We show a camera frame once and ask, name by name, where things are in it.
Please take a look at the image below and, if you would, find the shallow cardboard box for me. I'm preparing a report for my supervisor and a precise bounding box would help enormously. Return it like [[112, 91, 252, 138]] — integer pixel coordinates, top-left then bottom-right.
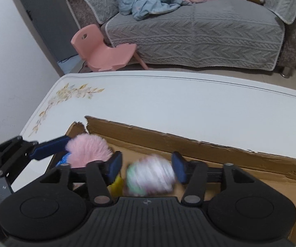
[[64, 117, 296, 244]]

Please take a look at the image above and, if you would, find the white purple patterned bundle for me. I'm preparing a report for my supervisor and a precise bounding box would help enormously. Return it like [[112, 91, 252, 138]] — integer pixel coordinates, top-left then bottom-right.
[[125, 154, 176, 197]]

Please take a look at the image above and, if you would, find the pink plastic child chair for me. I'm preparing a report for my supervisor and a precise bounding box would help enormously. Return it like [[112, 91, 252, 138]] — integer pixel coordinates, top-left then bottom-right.
[[71, 24, 149, 72]]

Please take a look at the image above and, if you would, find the pink fluffy pompom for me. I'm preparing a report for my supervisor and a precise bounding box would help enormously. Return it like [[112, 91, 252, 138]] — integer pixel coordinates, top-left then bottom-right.
[[66, 133, 113, 168]]

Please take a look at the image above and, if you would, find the grey covered sofa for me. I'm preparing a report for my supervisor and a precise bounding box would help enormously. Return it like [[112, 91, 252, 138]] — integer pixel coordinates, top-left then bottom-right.
[[66, 0, 296, 71]]

